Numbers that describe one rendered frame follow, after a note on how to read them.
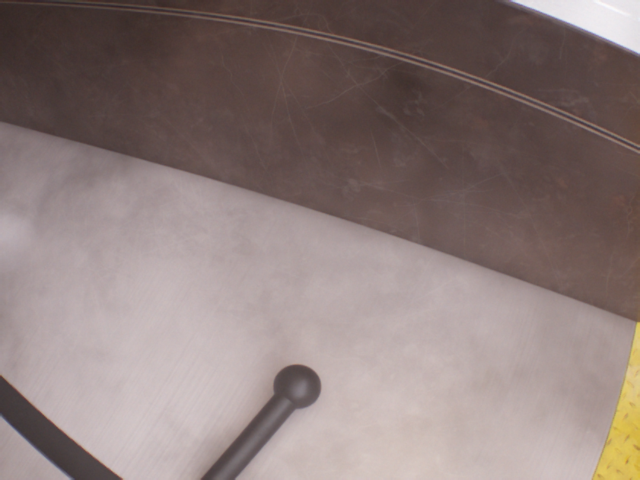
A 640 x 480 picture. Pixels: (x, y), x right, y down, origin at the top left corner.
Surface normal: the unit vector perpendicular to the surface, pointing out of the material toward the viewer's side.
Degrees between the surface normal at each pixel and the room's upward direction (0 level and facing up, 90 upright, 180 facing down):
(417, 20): 90
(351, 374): 0
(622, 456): 0
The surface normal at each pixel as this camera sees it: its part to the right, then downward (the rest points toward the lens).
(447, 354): -0.04, -0.51
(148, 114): -0.37, 0.80
